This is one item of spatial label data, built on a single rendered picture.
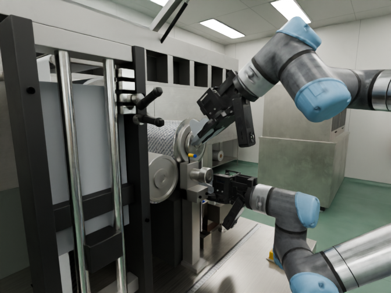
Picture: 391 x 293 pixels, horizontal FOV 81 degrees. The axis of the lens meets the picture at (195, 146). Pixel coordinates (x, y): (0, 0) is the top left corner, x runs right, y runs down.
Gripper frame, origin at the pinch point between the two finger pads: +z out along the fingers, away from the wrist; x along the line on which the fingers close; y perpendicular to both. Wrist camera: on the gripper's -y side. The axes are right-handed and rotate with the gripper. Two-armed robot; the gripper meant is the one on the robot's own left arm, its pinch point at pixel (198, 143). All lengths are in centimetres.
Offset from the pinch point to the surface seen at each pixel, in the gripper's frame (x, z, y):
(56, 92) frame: 36.4, -12.0, 5.1
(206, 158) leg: -79, 58, 15
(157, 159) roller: 11.3, 4.7, 0.2
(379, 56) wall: -452, -80, 53
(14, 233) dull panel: 34, 44, 5
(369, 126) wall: -452, -5, -35
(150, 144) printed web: 4.3, 11.8, 8.5
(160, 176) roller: 10.0, 8.0, -3.1
